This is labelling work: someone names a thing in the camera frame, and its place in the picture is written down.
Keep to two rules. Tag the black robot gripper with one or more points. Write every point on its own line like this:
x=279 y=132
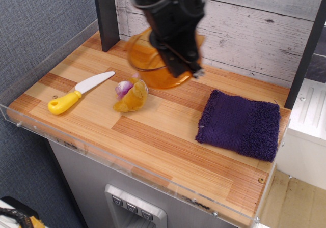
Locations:
x=175 y=19

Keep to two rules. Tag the orange transparent plastic pot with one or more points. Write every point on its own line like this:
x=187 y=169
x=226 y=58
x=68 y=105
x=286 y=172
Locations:
x=143 y=56

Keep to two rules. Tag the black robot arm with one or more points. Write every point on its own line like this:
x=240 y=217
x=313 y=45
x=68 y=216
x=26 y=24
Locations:
x=173 y=24

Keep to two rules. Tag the black yellow object corner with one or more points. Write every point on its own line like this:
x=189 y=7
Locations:
x=16 y=214

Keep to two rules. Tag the plush taco toy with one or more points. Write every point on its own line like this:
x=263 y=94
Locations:
x=131 y=94

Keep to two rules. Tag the purple folded towel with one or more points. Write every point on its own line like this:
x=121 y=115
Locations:
x=249 y=128

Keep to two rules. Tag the white ribbed side unit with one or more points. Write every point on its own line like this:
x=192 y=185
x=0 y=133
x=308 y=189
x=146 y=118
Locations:
x=302 y=152

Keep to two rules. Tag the grey toy fridge cabinet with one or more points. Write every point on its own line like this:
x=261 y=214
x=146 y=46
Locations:
x=87 y=179

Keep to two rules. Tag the silver dispenser button panel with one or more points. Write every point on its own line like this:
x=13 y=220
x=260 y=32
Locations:
x=128 y=210

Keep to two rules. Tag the black left vertical post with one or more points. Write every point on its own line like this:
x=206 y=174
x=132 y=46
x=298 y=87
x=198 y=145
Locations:
x=108 y=23

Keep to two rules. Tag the black vertical post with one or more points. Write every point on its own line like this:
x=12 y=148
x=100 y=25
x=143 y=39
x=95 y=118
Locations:
x=307 y=55
x=108 y=23

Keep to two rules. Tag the black right vertical post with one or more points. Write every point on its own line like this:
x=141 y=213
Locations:
x=307 y=55

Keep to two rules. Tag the yellow handled toy knife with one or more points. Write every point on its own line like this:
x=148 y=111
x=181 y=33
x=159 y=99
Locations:
x=62 y=104

